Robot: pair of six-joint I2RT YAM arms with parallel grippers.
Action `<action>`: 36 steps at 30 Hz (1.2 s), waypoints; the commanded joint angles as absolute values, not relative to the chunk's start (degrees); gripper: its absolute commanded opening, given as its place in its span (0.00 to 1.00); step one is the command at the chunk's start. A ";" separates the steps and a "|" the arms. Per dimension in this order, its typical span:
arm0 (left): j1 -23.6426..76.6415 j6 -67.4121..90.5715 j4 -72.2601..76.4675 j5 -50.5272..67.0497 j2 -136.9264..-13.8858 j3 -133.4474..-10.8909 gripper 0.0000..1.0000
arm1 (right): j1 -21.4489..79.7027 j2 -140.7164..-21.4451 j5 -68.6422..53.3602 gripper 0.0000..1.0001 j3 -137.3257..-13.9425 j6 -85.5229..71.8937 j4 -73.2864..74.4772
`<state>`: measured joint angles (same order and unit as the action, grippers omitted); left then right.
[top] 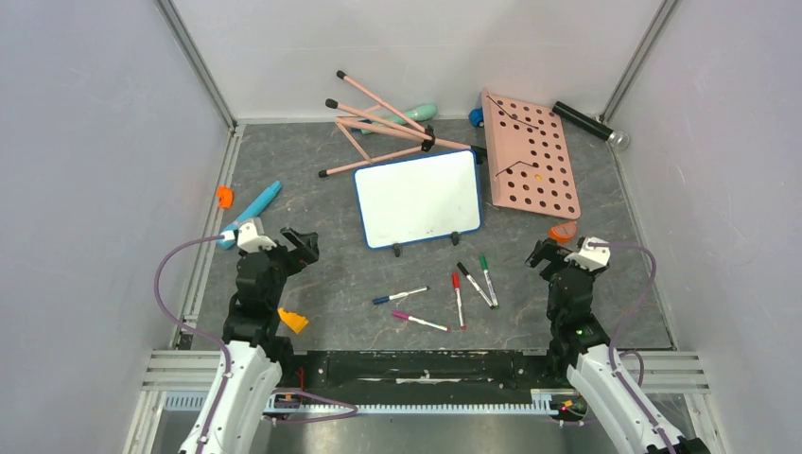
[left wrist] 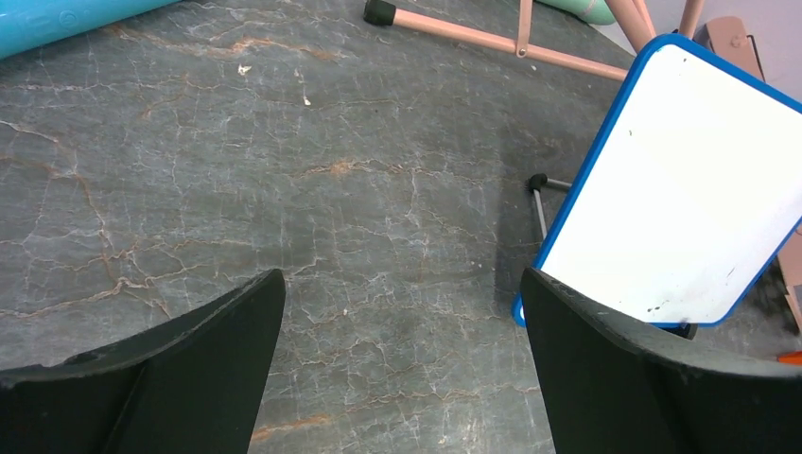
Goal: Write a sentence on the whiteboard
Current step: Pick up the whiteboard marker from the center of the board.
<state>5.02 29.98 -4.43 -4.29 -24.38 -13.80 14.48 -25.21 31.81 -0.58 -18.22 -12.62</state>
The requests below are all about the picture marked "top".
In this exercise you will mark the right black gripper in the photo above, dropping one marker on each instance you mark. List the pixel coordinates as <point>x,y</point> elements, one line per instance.
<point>555,259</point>

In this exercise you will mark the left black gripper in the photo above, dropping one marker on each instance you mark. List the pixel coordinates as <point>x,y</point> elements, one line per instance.
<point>305,252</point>

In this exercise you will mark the green whiteboard marker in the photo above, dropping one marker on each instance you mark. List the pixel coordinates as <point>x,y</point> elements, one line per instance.
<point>488,280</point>

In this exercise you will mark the blue framed whiteboard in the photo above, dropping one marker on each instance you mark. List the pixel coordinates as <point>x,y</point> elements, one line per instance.
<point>419,199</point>

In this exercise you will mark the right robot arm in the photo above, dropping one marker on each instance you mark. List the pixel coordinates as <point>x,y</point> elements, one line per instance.
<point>582,354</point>

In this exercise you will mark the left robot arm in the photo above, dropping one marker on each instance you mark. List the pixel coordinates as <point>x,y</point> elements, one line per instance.
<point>253,357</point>

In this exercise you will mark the black whiteboard marker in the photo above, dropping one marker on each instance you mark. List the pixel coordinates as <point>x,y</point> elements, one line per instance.
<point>475,284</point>

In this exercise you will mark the blue whiteboard marker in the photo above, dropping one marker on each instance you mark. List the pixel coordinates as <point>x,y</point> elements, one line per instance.
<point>398,296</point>

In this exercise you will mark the red whiteboard marker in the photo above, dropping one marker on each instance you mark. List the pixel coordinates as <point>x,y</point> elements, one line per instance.
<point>458,296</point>

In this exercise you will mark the pink whiteboard marker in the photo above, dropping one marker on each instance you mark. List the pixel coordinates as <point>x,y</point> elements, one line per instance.
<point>407,317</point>

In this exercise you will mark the orange tape roll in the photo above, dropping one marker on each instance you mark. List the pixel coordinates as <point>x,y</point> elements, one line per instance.
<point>563,233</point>

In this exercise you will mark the yellow plastic wedge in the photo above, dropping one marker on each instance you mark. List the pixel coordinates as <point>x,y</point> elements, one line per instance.
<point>294,321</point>

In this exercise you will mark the blue cylindrical tool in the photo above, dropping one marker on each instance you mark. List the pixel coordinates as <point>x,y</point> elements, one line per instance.
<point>260,203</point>

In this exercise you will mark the pink perforated board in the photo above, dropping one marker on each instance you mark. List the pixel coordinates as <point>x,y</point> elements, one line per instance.
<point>527,157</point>

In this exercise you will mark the orange clip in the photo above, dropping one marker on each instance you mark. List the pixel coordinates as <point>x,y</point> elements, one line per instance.
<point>225,197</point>

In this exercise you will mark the black flashlight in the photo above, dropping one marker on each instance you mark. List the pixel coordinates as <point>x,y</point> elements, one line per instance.
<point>617,140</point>

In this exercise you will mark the blue toy car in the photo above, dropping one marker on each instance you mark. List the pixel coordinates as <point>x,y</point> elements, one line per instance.
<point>476,118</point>

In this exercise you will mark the pink folding tripod stand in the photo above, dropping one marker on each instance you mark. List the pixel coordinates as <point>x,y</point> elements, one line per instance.
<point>384,119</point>

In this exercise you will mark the mint green bottle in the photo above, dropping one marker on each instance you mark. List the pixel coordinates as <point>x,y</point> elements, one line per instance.
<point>419,114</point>

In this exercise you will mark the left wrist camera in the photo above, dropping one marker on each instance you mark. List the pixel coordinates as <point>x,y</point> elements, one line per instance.
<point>251,238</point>

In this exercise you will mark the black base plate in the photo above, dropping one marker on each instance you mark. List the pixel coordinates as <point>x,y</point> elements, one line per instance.
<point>423,377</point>

